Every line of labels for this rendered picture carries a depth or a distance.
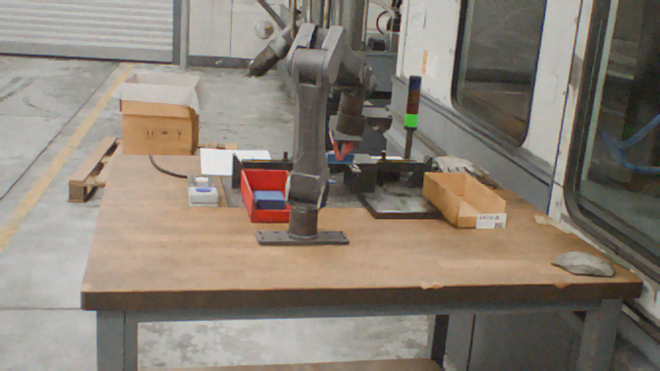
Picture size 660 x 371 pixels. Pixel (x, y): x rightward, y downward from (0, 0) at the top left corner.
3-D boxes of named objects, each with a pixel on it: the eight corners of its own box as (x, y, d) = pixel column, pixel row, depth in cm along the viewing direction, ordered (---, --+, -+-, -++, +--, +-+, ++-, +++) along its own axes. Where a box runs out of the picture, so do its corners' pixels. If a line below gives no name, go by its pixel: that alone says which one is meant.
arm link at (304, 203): (293, 172, 167) (282, 178, 162) (330, 179, 164) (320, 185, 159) (291, 199, 169) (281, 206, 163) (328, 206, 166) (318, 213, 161)
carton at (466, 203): (455, 232, 181) (459, 200, 179) (421, 199, 205) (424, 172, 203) (504, 232, 184) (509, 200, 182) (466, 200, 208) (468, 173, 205)
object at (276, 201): (256, 210, 181) (257, 198, 181) (253, 191, 196) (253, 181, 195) (286, 211, 183) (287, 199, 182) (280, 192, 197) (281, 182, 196)
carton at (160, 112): (128, 135, 576) (128, 70, 563) (208, 140, 582) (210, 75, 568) (110, 157, 512) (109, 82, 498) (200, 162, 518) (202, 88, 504)
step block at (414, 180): (408, 187, 213) (411, 156, 210) (405, 185, 216) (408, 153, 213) (429, 187, 214) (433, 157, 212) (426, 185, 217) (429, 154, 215)
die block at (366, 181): (302, 192, 200) (302, 165, 198) (295, 183, 209) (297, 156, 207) (374, 193, 204) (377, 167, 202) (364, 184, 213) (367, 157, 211)
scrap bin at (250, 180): (250, 223, 174) (251, 197, 172) (240, 191, 197) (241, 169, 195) (302, 223, 176) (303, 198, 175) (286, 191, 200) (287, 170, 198)
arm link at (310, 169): (301, 191, 169) (304, 45, 157) (328, 196, 167) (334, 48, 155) (289, 200, 164) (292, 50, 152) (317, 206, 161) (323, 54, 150)
